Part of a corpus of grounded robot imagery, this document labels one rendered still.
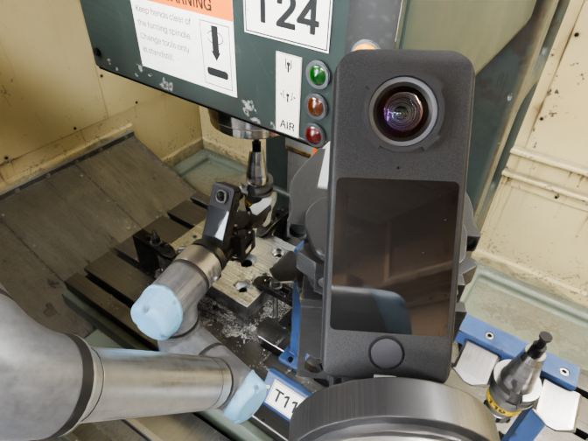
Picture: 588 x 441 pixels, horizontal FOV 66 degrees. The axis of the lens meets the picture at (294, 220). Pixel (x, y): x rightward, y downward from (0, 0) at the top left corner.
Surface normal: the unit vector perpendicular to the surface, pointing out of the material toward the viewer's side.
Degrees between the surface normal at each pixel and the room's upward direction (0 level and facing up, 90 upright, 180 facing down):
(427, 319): 58
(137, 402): 88
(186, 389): 75
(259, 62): 90
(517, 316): 0
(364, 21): 90
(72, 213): 24
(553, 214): 90
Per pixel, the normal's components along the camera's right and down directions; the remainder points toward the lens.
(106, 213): 0.36, -0.54
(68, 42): 0.83, 0.38
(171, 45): -0.57, 0.51
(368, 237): -0.10, 0.13
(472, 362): 0.03, -0.77
